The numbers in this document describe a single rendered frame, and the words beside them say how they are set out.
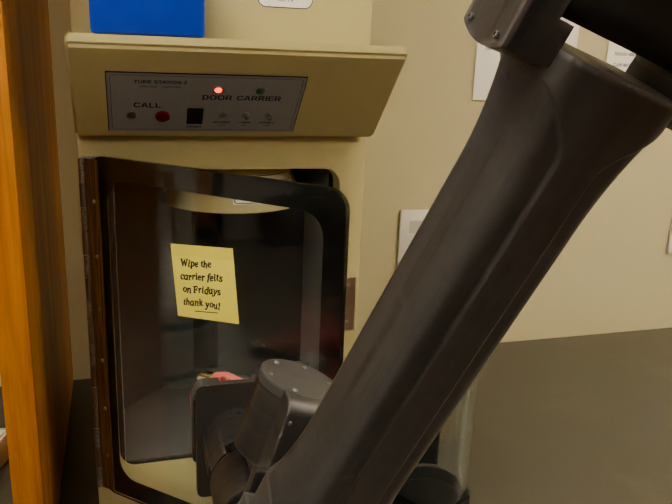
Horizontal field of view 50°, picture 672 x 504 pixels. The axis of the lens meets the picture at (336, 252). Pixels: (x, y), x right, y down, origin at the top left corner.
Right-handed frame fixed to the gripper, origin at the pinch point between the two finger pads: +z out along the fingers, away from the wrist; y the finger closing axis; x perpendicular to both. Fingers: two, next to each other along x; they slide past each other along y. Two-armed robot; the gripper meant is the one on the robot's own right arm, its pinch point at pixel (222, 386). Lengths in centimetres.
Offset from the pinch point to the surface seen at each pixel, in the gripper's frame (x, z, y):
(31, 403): 17.8, 9.9, -5.1
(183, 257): 2.6, 8.9, 9.9
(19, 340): 18.4, 10.0, 1.8
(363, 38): -18.6, 19.8, 31.5
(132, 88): 6.8, 11.7, 26.1
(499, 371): -58, 46, -27
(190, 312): 2.1, 8.3, 4.3
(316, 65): -10.4, 9.2, 28.8
